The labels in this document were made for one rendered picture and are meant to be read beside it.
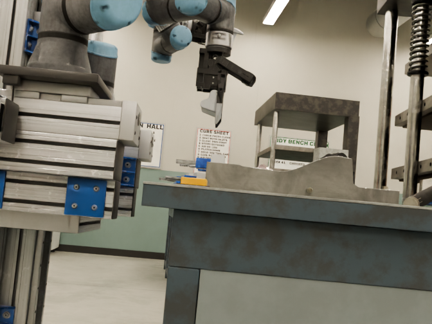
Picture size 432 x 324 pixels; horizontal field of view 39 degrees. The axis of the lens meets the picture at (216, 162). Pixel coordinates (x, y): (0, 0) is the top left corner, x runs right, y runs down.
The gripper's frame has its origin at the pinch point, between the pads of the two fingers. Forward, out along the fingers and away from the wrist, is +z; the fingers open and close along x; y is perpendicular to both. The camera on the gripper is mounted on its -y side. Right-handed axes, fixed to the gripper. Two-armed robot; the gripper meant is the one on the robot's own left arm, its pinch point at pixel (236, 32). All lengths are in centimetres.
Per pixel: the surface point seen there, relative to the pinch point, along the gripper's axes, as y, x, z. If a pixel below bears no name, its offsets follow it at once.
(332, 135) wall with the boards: 10, -530, 467
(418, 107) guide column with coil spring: 16, 27, 73
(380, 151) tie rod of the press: 36, -9, 90
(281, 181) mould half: 50, 78, -21
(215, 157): 47, 64, -34
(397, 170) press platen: 43, 5, 89
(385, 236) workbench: 52, 138, -41
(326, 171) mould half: 46, 83, -11
